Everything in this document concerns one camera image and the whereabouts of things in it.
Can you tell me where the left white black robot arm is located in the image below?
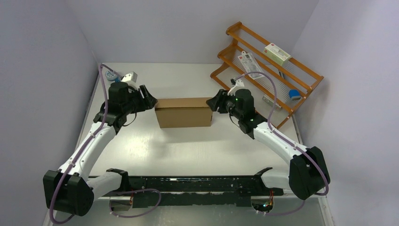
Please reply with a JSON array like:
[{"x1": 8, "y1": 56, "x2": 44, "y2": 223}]
[{"x1": 43, "y1": 82, "x2": 158, "y2": 216}]

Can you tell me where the orange wooden rack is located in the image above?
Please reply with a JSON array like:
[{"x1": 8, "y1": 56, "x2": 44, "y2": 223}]
[{"x1": 210, "y1": 22, "x2": 324, "y2": 128}]

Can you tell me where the small silver packaged item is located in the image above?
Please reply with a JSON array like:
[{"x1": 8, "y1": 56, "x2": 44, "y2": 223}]
[{"x1": 262, "y1": 95, "x2": 282, "y2": 111}]

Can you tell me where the blue white eraser block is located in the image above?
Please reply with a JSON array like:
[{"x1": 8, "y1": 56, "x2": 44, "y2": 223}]
[{"x1": 288, "y1": 89, "x2": 302, "y2": 101}]

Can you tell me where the clear plastic blister package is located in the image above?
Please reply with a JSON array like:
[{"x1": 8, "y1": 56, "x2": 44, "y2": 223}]
[{"x1": 238, "y1": 51, "x2": 265, "y2": 80}]

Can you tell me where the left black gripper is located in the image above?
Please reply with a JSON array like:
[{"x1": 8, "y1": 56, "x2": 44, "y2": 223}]
[{"x1": 122, "y1": 84, "x2": 157, "y2": 114}]

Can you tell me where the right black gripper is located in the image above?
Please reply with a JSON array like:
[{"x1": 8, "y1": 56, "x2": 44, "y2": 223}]
[{"x1": 206, "y1": 89, "x2": 243, "y2": 120}]

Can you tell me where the white green product box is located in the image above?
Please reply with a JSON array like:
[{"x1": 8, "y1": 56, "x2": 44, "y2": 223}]
[{"x1": 263, "y1": 43, "x2": 292, "y2": 66}]

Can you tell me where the brown cardboard box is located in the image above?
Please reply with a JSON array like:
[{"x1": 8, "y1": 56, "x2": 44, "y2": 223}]
[{"x1": 155, "y1": 97, "x2": 213, "y2": 129}]

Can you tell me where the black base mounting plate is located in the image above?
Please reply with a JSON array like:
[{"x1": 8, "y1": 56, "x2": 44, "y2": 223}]
[{"x1": 105, "y1": 168, "x2": 284, "y2": 208}]

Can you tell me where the small blue white jar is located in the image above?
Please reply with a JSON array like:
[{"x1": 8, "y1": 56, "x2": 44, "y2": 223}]
[{"x1": 105, "y1": 70, "x2": 121, "y2": 82}]

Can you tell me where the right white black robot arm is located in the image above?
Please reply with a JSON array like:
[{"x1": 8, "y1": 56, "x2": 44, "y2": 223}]
[{"x1": 206, "y1": 89, "x2": 330, "y2": 200}]

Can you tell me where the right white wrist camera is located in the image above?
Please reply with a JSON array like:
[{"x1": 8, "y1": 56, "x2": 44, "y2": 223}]
[{"x1": 227, "y1": 79, "x2": 245, "y2": 96}]

